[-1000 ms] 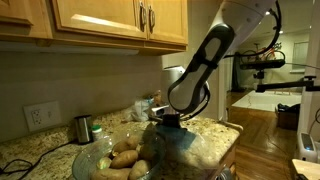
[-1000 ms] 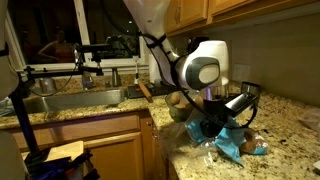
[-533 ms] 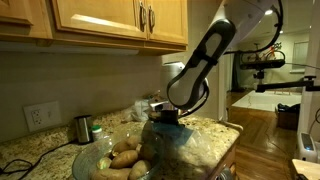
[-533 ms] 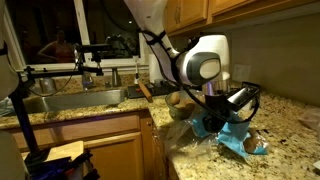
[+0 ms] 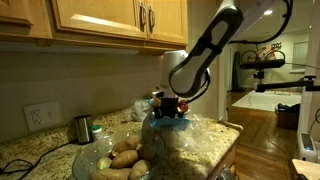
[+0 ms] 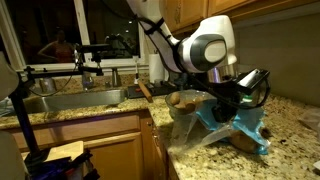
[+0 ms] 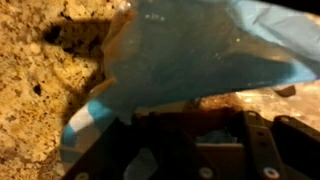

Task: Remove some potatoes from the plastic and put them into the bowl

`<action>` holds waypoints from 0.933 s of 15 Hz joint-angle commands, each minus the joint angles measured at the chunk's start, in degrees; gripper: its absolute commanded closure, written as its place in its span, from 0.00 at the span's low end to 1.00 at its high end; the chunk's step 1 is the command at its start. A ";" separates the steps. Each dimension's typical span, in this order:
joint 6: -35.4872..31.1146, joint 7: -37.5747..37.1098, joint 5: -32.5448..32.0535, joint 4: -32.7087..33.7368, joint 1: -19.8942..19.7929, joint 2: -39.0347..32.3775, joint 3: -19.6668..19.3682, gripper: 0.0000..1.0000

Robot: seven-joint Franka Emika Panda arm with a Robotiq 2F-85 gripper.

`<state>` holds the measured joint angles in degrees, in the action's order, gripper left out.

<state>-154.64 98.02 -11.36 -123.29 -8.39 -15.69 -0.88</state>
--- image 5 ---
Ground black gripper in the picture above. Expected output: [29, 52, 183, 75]
[155, 96, 186, 121]

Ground blue clear plastic potato bag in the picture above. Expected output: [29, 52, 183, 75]
[141, 111, 219, 158]

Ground tan potato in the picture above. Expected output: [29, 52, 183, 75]
[112, 134, 142, 154]

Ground clear glass bowl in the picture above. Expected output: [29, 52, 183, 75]
[71, 129, 167, 180]

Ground white plastic bag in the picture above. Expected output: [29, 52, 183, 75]
[129, 98, 153, 123]

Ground brown potato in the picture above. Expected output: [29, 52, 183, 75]
[137, 142, 156, 162]
[128, 159, 152, 180]
[90, 167, 133, 180]
[109, 149, 139, 170]

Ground wooden lower cabinet front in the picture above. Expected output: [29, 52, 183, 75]
[206, 146, 238, 180]

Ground small green-capped bottle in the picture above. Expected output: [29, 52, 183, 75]
[91, 124, 104, 143]

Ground black hanging bag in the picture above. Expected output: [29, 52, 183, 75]
[231, 51, 244, 93]

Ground pale small potato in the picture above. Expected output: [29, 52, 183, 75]
[96, 156, 113, 170]

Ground stainless steel cup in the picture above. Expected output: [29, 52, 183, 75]
[73, 114, 94, 144]

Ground white table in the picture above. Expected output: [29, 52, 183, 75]
[231, 89, 303, 113]

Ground red bicycle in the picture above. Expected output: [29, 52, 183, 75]
[240, 42, 287, 64]

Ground black bin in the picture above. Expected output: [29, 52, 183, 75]
[276, 103, 301, 131]

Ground wooden upper cabinets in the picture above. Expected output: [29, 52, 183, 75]
[49, 0, 148, 39]

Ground white appliance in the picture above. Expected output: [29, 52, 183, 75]
[297, 132, 318, 164]

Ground white room window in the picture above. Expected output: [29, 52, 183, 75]
[292, 41, 309, 73]

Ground light wooden board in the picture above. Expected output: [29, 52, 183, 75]
[292, 158, 320, 180]

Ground dark metal cabinet handle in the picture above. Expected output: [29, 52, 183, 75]
[148, 4, 156, 34]
[139, 1, 147, 33]

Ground black stereo camera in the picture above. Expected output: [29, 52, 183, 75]
[239, 59, 287, 80]

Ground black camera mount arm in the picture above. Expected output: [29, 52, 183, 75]
[255, 75, 320, 94]

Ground white wall outlet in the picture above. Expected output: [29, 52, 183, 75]
[23, 101, 63, 133]

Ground black power cord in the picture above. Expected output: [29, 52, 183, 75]
[0, 139, 79, 176]

